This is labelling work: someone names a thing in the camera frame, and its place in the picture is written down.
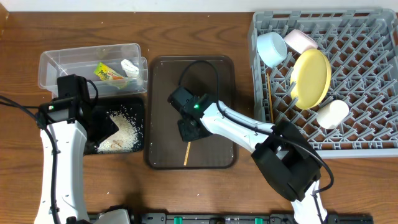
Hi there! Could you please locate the pile of rice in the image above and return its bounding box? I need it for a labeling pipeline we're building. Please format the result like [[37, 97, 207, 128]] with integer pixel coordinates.
[[96, 106, 144, 154]]

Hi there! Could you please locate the green snack wrapper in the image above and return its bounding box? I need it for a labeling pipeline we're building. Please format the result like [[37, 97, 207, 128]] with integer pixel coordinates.
[[94, 62, 124, 81]]

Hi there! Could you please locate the white napkin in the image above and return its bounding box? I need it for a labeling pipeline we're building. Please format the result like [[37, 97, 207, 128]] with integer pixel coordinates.
[[121, 59, 139, 78]]

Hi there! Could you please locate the light blue bowl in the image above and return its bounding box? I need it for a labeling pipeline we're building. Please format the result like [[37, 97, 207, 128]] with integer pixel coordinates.
[[257, 32, 287, 68]]

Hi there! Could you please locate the yellow plate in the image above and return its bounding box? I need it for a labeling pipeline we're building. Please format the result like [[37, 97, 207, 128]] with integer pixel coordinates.
[[290, 49, 331, 110]]

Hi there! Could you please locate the white bowl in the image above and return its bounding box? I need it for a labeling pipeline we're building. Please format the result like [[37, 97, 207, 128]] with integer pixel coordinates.
[[284, 29, 318, 54]]

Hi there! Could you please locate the pale green cup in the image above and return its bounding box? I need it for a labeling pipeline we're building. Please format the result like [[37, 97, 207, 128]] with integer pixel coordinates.
[[317, 100, 349, 129]]

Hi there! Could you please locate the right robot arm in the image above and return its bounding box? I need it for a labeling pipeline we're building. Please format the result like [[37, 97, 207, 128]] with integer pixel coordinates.
[[167, 86, 328, 223]]

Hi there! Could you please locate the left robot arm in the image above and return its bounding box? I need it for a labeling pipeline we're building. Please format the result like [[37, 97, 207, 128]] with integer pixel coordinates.
[[34, 75, 119, 223]]

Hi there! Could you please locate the black waste tray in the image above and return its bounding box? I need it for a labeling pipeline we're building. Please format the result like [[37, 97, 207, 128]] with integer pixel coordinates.
[[84, 97, 145, 155]]

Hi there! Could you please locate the grey dishwasher rack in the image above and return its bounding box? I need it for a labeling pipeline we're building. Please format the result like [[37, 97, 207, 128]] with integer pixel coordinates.
[[248, 9, 397, 159]]

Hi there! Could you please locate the brown food scrap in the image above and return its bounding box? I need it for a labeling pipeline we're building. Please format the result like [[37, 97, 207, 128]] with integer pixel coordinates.
[[111, 140, 124, 150]]

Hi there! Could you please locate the clear plastic bin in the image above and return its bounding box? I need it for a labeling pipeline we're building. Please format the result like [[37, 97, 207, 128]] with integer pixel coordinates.
[[38, 43, 148, 98]]

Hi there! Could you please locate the dark brown serving tray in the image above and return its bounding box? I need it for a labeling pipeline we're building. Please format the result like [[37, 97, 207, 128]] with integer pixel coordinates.
[[144, 55, 238, 170]]

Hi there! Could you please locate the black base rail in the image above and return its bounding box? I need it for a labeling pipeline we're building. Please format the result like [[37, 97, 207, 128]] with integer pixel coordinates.
[[88, 212, 374, 224]]

